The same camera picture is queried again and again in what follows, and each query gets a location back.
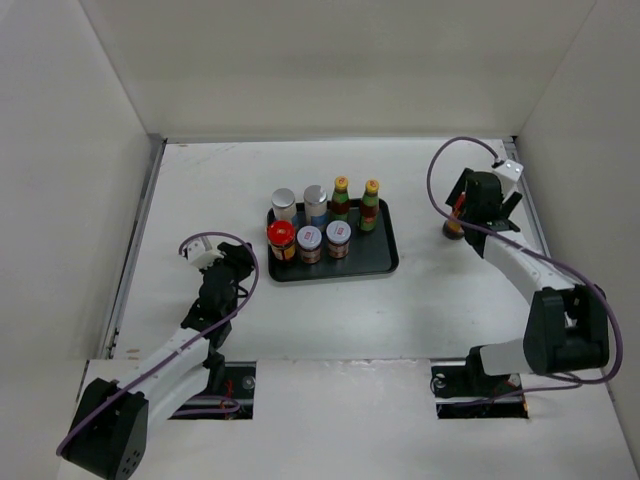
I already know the green sauce bottle yellow cap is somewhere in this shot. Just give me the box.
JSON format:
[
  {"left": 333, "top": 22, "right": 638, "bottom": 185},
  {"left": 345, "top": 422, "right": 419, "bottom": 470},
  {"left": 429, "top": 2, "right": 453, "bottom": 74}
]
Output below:
[{"left": 329, "top": 176, "right": 350, "bottom": 221}]

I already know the red-lid chili sauce jar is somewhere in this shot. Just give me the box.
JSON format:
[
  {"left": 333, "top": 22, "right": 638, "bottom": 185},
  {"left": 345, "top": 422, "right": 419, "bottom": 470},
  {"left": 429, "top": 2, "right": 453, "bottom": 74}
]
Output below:
[{"left": 266, "top": 220, "right": 296, "bottom": 262}]

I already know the silver-lid spice jar front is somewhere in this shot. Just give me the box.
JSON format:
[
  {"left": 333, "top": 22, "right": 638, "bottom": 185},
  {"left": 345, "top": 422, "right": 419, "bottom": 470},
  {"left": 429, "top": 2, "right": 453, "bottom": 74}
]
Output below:
[{"left": 271, "top": 188, "right": 297, "bottom": 223}]

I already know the white-lid small jar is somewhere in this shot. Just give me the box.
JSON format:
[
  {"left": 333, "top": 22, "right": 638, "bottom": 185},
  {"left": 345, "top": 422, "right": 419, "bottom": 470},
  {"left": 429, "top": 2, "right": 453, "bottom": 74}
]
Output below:
[
  {"left": 325, "top": 220, "right": 352, "bottom": 259},
  {"left": 296, "top": 226, "right": 322, "bottom": 264}
]

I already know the silver-lid spice jar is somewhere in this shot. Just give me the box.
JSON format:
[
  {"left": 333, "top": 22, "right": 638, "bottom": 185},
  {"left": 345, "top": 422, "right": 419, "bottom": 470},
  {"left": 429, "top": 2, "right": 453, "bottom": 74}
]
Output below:
[
  {"left": 303, "top": 185, "right": 328, "bottom": 232},
  {"left": 271, "top": 188, "right": 297, "bottom": 223}
]

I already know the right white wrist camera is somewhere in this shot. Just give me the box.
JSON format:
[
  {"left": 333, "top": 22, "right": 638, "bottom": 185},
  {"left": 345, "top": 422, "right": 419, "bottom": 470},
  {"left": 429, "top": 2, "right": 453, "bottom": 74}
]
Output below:
[{"left": 491, "top": 159, "right": 524, "bottom": 196}]

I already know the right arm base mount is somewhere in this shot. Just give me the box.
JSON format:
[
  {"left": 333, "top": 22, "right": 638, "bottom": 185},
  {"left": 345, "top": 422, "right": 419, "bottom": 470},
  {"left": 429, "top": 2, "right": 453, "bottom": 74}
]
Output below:
[{"left": 430, "top": 347, "right": 528, "bottom": 420}]

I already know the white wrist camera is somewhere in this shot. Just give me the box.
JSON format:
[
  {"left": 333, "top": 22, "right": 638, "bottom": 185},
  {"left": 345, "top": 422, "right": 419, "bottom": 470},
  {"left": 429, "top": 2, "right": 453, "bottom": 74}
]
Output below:
[
  {"left": 181, "top": 237, "right": 221, "bottom": 270},
  {"left": 491, "top": 159, "right": 524, "bottom": 196}
]

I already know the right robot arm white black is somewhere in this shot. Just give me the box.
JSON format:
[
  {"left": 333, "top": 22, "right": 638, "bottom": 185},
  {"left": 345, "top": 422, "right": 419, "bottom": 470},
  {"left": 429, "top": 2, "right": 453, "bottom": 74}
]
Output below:
[{"left": 446, "top": 168, "right": 609, "bottom": 396}]

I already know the red-lid dark sauce jar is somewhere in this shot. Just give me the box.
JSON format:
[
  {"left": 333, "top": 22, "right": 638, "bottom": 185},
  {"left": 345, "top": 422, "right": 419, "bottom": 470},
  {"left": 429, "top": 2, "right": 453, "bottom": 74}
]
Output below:
[{"left": 442, "top": 193, "right": 465, "bottom": 240}]

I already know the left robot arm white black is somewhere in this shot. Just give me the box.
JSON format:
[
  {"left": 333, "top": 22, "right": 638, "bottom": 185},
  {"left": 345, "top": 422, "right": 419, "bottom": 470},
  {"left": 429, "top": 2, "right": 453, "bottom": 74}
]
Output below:
[{"left": 56, "top": 233, "right": 259, "bottom": 479}]

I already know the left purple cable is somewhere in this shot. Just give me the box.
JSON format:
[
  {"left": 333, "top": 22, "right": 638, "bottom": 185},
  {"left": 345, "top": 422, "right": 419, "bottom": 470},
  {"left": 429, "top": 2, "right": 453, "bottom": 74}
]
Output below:
[{"left": 55, "top": 231, "right": 260, "bottom": 457}]

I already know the black rectangular plastic tray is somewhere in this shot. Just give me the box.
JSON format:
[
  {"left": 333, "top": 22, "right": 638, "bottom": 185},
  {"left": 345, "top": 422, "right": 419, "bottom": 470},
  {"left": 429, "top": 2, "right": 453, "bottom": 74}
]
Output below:
[{"left": 267, "top": 198, "right": 399, "bottom": 283}]

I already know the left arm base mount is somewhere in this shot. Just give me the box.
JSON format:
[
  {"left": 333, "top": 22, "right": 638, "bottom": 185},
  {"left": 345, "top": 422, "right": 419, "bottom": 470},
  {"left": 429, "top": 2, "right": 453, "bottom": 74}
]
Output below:
[{"left": 171, "top": 353, "right": 257, "bottom": 421}]

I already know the purple cable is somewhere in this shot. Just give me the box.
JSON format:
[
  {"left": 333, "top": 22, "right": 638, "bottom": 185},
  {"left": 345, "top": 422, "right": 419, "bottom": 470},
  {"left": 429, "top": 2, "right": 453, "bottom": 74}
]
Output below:
[
  {"left": 55, "top": 231, "right": 260, "bottom": 457},
  {"left": 426, "top": 136, "right": 624, "bottom": 401}
]

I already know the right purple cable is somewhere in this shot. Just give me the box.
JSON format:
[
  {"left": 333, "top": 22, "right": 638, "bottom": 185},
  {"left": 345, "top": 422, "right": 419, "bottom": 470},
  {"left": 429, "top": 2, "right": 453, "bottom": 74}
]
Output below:
[{"left": 426, "top": 136, "right": 624, "bottom": 401}]

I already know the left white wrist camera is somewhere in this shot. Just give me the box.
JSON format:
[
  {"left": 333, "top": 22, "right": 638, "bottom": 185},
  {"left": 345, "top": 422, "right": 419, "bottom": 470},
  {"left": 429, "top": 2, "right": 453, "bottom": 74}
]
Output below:
[{"left": 181, "top": 237, "right": 221, "bottom": 270}]

